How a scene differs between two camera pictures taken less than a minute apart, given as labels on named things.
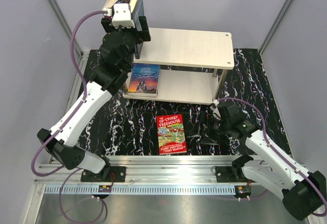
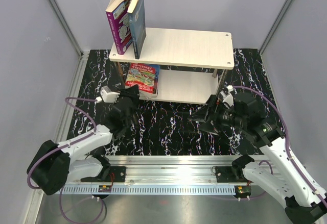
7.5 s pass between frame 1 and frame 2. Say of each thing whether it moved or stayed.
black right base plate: stayed
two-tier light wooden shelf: stayed
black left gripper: moved
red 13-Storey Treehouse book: moved
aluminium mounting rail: stayed
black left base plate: stayed
